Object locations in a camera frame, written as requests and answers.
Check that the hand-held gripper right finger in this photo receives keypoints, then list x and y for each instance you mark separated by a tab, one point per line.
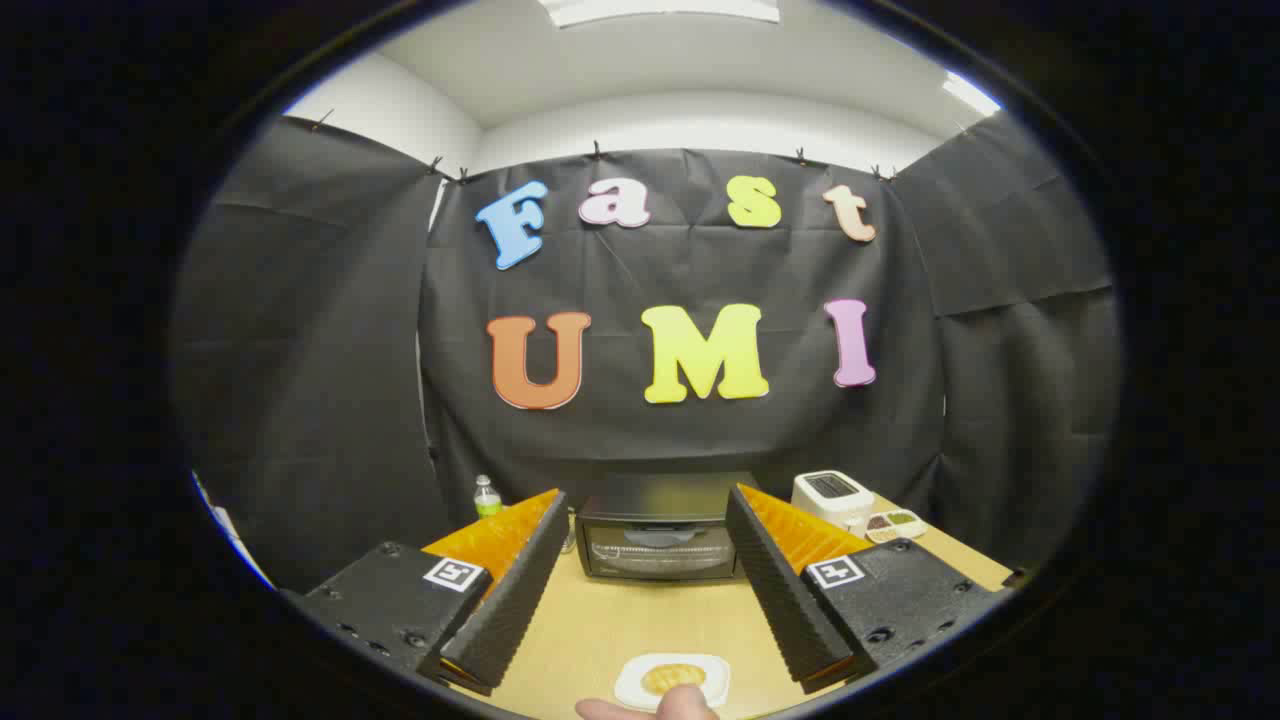
780	600

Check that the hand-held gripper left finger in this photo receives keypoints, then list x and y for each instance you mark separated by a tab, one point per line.
515	600

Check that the golden bread roll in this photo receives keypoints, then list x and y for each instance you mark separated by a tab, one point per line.
672	678

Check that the black toaster oven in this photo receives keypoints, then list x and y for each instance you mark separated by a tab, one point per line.
655	548

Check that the white pop-up toaster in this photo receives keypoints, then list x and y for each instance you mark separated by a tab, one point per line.
830	497

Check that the green label plastic bottle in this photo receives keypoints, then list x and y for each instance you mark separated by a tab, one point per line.
487	503

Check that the white divided snack dish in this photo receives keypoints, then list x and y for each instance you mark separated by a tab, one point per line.
895	525

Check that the white square plate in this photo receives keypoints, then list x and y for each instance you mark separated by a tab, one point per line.
628	682

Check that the ceiling light panel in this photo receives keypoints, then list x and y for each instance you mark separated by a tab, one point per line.
660	10
970	95

